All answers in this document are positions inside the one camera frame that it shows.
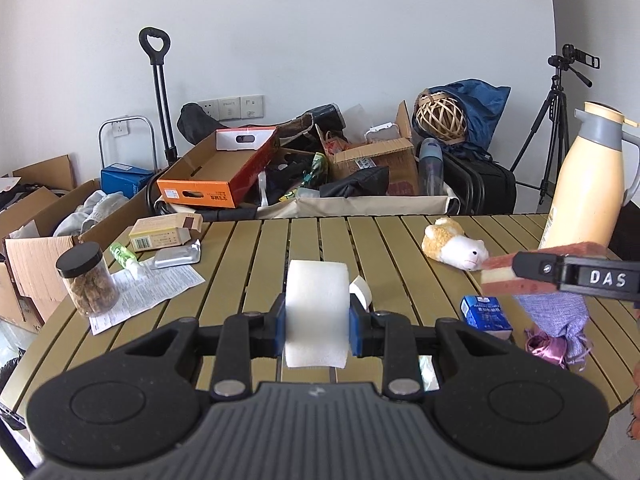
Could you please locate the open cardboard box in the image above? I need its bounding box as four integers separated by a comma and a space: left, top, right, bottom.
0, 155, 76, 196

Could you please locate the printed paper sheet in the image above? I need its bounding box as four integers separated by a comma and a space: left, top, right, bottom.
90, 265, 206, 336

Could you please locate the pink sponge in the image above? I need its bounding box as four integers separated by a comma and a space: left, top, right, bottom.
480, 242, 608, 296

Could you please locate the wicker ball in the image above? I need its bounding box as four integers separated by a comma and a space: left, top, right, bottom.
416, 91, 467, 142

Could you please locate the olive slatted folding table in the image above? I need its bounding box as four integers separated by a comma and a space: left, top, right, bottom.
0, 212, 640, 441

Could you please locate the large cardboard box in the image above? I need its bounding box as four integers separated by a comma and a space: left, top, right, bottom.
0, 180, 151, 333

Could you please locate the black camera tripod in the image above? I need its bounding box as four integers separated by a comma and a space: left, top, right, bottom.
509, 44, 601, 206

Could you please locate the clear jar with black lid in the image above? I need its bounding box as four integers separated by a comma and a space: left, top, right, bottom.
56, 242, 121, 318

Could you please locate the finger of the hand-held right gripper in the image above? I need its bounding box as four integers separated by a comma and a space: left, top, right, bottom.
512, 251, 568, 281

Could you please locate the blue milk carton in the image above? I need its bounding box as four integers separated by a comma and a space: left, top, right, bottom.
460, 295, 514, 341

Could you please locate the small yellow box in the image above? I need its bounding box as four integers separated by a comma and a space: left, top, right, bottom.
129, 227, 191, 252

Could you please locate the grey cloth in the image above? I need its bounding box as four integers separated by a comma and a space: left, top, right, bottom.
52, 191, 131, 238

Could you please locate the blue fabric bag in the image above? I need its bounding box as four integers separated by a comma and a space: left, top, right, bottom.
424, 79, 512, 152

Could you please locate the wall socket panel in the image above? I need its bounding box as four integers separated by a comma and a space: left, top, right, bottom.
199, 95, 264, 122

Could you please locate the black trolley handle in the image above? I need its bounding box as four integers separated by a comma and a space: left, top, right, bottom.
139, 26, 181, 166

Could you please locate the white tape roll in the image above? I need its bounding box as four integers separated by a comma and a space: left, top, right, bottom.
348, 276, 373, 311

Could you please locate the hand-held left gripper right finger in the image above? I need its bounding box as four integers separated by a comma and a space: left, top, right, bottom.
348, 294, 513, 401

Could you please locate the black cylinder bag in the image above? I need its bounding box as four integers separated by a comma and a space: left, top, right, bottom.
306, 104, 347, 133

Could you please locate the hamster plush toy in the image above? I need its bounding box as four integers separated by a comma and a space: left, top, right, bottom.
421, 216, 488, 271

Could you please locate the silver foil packet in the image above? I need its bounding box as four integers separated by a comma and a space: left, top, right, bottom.
154, 239, 202, 270

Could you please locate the black suitcase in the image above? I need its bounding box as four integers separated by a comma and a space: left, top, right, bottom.
442, 152, 517, 214

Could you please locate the person's right hand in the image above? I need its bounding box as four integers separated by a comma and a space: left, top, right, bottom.
625, 360, 640, 443

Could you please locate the blue box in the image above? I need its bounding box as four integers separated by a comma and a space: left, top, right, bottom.
101, 162, 153, 198

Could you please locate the purple mesh bag with ribbon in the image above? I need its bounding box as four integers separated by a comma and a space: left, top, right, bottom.
517, 292, 593, 375

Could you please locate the white toilet paper roll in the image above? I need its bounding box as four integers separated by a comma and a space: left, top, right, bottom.
284, 259, 352, 368

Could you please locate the small green bottle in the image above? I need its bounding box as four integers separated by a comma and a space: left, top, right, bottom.
110, 242, 143, 278

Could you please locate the brown cardboard box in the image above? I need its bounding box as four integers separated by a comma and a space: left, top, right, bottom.
327, 101, 420, 196

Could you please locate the grey water bottle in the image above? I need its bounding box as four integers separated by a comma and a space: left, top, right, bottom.
419, 138, 445, 196

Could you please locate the small tan box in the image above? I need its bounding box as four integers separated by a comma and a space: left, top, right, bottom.
136, 212, 203, 233

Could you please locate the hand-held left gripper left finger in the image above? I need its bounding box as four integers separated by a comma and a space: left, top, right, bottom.
120, 294, 287, 401

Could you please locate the cream thermos jug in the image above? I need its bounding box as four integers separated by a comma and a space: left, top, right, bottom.
539, 101, 640, 251

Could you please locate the grey metal frame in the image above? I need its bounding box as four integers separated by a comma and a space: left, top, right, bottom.
98, 116, 156, 171

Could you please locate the black pouch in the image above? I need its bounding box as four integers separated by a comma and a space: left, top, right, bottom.
320, 165, 390, 198

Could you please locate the orange cardboard box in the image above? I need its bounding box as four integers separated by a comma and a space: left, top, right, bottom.
156, 126, 281, 209

